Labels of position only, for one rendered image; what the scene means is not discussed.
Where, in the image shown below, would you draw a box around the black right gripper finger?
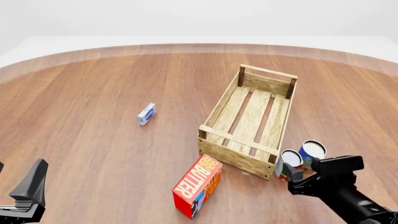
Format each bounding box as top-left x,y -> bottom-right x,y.
282,162 -> 304,182

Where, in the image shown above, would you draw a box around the black flat plate on stalk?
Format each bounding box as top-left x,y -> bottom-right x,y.
312,155 -> 365,174

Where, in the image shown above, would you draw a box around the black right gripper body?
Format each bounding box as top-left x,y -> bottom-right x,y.
287,172 -> 358,200

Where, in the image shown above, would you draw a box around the white tomato sauce tin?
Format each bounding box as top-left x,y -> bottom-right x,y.
274,149 -> 304,182

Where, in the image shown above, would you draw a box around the red butter box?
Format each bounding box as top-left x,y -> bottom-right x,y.
172,153 -> 223,220

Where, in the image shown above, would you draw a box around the small blue white box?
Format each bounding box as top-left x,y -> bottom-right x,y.
137,103 -> 157,126

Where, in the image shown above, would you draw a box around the wooden slat tray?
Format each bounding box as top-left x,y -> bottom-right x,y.
197,63 -> 299,180

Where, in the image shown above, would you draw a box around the blue soup tin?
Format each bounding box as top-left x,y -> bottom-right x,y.
298,139 -> 327,174

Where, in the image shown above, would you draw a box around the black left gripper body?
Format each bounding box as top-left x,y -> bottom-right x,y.
0,200 -> 46,224

